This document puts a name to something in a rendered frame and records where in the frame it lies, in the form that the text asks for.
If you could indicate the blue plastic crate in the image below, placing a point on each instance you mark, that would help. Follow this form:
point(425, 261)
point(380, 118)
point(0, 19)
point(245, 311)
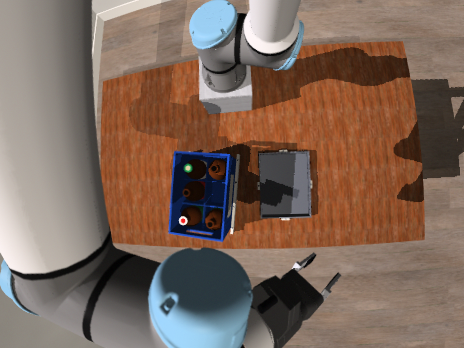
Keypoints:
point(218, 193)

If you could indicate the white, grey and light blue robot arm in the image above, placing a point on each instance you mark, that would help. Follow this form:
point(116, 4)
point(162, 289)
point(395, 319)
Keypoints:
point(54, 232)

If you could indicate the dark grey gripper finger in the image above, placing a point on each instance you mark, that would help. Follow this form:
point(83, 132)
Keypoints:
point(326, 292)
point(299, 265)

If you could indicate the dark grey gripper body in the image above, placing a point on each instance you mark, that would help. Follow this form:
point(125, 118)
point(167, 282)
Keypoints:
point(282, 309)

